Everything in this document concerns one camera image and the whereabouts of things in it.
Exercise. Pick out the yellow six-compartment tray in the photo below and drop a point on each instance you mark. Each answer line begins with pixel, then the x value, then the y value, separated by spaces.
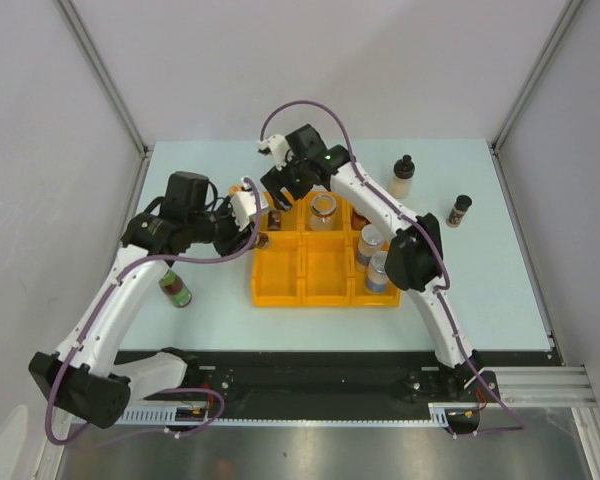
pixel 304 268

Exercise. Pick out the dark spice shaker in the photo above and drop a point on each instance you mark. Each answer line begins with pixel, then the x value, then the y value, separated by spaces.
pixel 274 220
pixel 458 211

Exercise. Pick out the tall red sauce bottle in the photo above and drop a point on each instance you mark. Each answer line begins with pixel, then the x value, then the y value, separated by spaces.
pixel 236 188

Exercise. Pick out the clear flask-shaped glass jar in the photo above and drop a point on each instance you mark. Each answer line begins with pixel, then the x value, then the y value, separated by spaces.
pixel 324 213

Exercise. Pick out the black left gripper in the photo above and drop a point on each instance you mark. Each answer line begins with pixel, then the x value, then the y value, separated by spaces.
pixel 237 240

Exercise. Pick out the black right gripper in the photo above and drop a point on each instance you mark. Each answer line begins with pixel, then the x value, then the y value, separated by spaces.
pixel 276 180

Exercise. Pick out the black-cap squeeze bottle right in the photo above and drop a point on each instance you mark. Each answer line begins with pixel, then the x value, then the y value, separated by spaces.
pixel 402 177

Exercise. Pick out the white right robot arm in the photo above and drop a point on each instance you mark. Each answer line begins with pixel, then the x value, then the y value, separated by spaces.
pixel 414 261

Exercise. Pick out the blue-label pearl jar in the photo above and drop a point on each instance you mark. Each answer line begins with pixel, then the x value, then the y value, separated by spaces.
pixel 370 249
pixel 376 280

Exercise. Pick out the small black-lid spice jar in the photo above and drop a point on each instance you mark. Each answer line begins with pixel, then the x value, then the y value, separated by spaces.
pixel 262 240

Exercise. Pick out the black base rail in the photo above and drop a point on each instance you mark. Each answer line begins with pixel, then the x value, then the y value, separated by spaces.
pixel 344 383

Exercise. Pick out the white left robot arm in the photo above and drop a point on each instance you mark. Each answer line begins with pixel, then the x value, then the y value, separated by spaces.
pixel 81 376

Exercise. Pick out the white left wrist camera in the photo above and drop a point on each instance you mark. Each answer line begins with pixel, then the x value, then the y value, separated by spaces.
pixel 244 209

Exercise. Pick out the white slotted cable duct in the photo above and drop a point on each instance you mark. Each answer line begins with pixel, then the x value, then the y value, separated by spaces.
pixel 187 415

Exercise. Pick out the green-label sauce bottle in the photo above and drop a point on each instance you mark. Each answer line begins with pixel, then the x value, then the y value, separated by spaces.
pixel 174 288

